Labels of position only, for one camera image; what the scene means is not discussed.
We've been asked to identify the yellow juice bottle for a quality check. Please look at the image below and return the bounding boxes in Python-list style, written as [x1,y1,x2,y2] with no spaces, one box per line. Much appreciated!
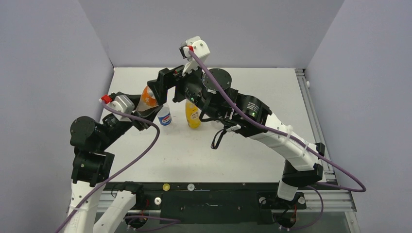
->
[185,100,201,129]

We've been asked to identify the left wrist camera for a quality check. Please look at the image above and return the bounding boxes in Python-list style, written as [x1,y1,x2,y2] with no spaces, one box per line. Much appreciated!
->
[100,95,135,115]

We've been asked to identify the Pepsi bottle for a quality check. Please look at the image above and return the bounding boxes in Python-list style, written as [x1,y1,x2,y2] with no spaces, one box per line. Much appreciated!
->
[157,103,172,126]

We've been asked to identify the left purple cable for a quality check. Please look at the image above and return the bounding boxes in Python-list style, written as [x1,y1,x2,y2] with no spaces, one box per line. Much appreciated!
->
[54,101,183,233]

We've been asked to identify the aluminium frame rail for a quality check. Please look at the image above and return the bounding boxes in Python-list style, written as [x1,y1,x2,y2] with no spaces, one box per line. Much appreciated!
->
[295,69,356,212]

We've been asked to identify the orange drink bottle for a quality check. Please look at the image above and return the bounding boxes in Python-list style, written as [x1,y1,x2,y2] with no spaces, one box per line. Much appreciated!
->
[135,86,159,117]

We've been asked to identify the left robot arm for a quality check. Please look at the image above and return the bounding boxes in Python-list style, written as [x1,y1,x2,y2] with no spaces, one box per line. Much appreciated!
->
[57,92,162,233]

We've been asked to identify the white water bottle cap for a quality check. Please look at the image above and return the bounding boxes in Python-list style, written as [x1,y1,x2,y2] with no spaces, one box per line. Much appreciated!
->
[187,183,195,191]

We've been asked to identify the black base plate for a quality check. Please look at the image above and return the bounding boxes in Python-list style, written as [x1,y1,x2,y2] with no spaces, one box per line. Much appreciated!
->
[106,182,339,225]

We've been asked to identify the yellow juice bottle cap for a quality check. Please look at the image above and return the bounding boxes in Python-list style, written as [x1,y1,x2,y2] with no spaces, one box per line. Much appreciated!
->
[162,183,171,191]

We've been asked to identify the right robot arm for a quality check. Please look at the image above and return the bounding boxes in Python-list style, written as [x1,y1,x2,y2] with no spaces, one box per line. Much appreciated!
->
[147,66,324,207]

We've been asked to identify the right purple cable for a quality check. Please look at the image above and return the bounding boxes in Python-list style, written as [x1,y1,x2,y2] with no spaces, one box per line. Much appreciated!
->
[189,51,367,232]

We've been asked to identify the purple cable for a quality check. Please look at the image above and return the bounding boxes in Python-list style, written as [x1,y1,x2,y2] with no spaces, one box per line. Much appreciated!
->
[189,51,367,232]
[54,101,183,233]

